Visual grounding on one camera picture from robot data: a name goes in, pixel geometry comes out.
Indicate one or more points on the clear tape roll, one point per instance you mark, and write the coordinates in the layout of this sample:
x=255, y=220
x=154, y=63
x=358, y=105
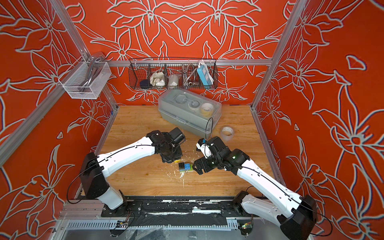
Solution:
x=227, y=133

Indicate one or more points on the black wire basket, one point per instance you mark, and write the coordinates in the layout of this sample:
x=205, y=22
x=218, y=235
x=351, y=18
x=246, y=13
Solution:
x=180, y=73

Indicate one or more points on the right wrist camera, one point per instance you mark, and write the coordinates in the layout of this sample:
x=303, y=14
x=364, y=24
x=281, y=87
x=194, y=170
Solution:
x=204, y=148

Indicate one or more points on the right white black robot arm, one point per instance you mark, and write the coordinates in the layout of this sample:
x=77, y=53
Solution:
x=296, y=215

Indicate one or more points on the white crumpled item in basket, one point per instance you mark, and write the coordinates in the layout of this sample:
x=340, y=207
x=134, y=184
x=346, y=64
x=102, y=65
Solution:
x=157, y=79

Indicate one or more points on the blue box in basket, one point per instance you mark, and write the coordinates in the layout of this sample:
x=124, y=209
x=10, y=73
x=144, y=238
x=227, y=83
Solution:
x=205, y=76

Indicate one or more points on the clear plastic bin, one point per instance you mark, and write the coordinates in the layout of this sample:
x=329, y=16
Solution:
x=86, y=80

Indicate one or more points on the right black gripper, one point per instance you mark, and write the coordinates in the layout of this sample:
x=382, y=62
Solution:
x=205, y=168

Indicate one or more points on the black lego brick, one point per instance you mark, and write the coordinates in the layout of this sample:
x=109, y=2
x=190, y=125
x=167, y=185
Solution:
x=181, y=166

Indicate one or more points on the grey plastic toolbox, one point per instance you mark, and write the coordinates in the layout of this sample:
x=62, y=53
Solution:
x=189, y=111

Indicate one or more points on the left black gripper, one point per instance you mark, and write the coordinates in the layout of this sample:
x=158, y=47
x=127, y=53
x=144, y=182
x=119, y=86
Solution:
x=167, y=159

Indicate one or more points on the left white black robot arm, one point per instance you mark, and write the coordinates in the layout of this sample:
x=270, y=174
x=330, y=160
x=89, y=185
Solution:
x=96, y=169

